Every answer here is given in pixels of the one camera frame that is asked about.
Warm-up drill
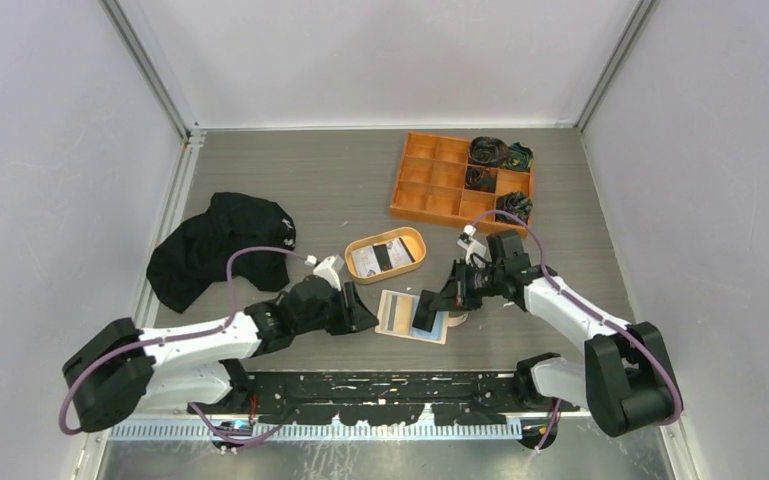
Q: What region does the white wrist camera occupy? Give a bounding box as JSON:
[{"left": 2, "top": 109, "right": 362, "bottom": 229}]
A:
[
  {"left": 457, "top": 224, "right": 490, "bottom": 268},
  {"left": 312, "top": 255, "right": 345, "bottom": 291}
]

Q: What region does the dark rolled tie middle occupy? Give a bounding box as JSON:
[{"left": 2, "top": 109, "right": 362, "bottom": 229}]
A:
[{"left": 464, "top": 166, "right": 498, "bottom": 193}]

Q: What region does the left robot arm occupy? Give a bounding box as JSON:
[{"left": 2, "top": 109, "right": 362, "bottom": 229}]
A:
[{"left": 58, "top": 275, "right": 378, "bottom": 435}]

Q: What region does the yellow oval tray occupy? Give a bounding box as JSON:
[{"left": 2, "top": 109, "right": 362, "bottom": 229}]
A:
[{"left": 344, "top": 227, "right": 427, "bottom": 285}]

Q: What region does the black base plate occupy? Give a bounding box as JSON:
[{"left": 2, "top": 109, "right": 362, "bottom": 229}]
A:
[{"left": 199, "top": 371, "right": 552, "bottom": 427}]

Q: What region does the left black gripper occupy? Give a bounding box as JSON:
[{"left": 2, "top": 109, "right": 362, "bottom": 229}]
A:
[{"left": 295, "top": 281, "right": 378, "bottom": 335}]

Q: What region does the green patterned rolled tie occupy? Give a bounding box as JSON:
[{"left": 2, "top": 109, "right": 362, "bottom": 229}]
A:
[{"left": 502, "top": 142, "right": 534, "bottom": 173}]

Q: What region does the purple cable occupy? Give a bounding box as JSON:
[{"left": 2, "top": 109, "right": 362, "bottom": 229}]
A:
[
  {"left": 462, "top": 209, "right": 685, "bottom": 454},
  {"left": 57, "top": 246, "right": 319, "bottom": 454}
]

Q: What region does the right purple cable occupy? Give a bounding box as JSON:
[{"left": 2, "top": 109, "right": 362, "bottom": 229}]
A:
[{"left": 462, "top": 209, "right": 685, "bottom": 454}]

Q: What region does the silver credit card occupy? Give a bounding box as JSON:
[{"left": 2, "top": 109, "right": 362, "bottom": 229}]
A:
[{"left": 351, "top": 245, "right": 381, "bottom": 278}]

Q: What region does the beige leather card holder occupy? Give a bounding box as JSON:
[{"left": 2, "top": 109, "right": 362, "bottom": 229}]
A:
[{"left": 375, "top": 290, "right": 468, "bottom": 345}]

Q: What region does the orange credit card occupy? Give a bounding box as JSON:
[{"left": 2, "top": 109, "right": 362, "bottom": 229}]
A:
[{"left": 380, "top": 292, "right": 418, "bottom": 336}]

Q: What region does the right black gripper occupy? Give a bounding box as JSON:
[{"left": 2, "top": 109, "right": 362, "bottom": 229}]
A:
[{"left": 430, "top": 257, "right": 505, "bottom": 311}]

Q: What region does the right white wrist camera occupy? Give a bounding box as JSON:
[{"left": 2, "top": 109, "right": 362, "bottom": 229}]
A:
[{"left": 457, "top": 224, "right": 490, "bottom": 268}]

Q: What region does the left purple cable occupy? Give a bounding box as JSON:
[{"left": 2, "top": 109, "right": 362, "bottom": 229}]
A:
[{"left": 57, "top": 246, "right": 319, "bottom": 454}]

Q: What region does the dark rolled tie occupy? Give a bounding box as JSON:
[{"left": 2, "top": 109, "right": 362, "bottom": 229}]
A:
[
  {"left": 468, "top": 136, "right": 510, "bottom": 168},
  {"left": 464, "top": 166, "right": 498, "bottom": 193}
]

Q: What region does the orange compartment organizer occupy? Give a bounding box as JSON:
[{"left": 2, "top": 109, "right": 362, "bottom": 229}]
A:
[{"left": 390, "top": 132, "right": 535, "bottom": 236}]

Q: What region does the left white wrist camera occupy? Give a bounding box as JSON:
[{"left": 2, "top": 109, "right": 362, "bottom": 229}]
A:
[{"left": 312, "top": 255, "right": 345, "bottom": 291}]

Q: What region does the black cloth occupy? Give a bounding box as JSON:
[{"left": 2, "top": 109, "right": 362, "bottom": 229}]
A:
[{"left": 146, "top": 192, "right": 297, "bottom": 313}]

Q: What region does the dark rolled tie top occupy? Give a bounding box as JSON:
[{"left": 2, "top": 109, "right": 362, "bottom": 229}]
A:
[{"left": 468, "top": 136, "right": 510, "bottom": 168}]

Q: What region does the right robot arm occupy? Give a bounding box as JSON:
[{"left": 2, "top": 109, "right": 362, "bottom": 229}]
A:
[{"left": 428, "top": 225, "right": 683, "bottom": 437}]

